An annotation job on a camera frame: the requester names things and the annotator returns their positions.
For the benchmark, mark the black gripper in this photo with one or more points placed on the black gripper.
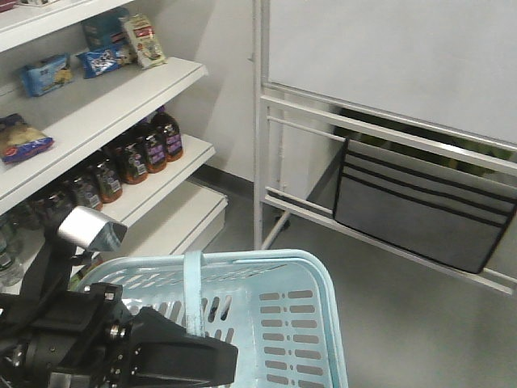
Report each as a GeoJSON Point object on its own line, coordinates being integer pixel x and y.
{"type": "Point", "coordinates": [75, 339]}

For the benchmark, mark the light blue plastic basket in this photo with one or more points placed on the light blue plastic basket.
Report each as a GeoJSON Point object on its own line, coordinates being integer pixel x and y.
{"type": "Point", "coordinates": [278, 307]}

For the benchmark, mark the clear water bottle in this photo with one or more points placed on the clear water bottle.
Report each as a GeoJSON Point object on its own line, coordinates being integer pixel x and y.
{"type": "Point", "coordinates": [11, 247]}

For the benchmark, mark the white metal shelf unit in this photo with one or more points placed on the white metal shelf unit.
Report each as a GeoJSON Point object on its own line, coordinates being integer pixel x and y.
{"type": "Point", "coordinates": [167, 213]}

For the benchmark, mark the purple snack bag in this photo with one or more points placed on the purple snack bag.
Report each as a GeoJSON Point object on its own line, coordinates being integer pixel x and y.
{"type": "Point", "coordinates": [21, 141]}

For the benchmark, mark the blue cookie packet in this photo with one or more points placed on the blue cookie packet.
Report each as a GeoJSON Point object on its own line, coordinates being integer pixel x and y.
{"type": "Point", "coordinates": [104, 60]}
{"type": "Point", "coordinates": [49, 74]}

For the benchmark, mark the cream snack bag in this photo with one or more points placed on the cream snack bag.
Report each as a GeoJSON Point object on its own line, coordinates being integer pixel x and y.
{"type": "Point", "coordinates": [143, 41]}

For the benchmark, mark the grey fabric organizer bag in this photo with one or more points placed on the grey fabric organizer bag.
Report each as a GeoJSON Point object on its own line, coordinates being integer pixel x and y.
{"type": "Point", "coordinates": [443, 215]}

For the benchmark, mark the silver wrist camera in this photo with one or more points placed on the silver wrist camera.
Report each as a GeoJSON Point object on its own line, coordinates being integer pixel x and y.
{"type": "Point", "coordinates": [89, 229]}

